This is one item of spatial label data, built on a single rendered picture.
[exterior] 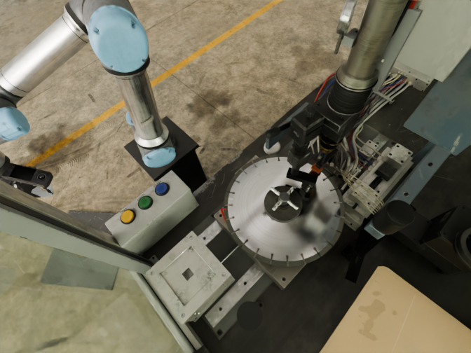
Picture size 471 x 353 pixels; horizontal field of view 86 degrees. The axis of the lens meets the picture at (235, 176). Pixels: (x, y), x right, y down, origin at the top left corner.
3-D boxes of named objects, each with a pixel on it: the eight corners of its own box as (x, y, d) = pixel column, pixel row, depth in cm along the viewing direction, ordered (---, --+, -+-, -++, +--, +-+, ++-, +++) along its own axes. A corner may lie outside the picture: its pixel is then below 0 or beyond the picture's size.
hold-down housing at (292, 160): (295, 174, 65) (308, 123, 48) (283, 161, 67) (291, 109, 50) (311, 163, 67) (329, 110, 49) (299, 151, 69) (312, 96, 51)
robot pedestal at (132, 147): (158, 205, 183) (101, 147, 117) (200, 170, 193) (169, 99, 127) (192, 245, 167) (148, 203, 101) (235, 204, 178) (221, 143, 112)
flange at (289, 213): (307, 195, 76) (308, 192, 73) (293, 228, 71) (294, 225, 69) (272, 181, 79) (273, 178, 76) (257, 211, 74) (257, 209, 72)
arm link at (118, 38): (168, 138, 104) (126, -18, 58) (180, 165, 97) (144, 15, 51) (139, 147, 101) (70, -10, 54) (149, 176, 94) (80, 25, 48)
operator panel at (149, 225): (141, 256, 92) (120, 247, 78) (125, 234, 96) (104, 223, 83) (199, 204, 99) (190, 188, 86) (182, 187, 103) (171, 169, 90)
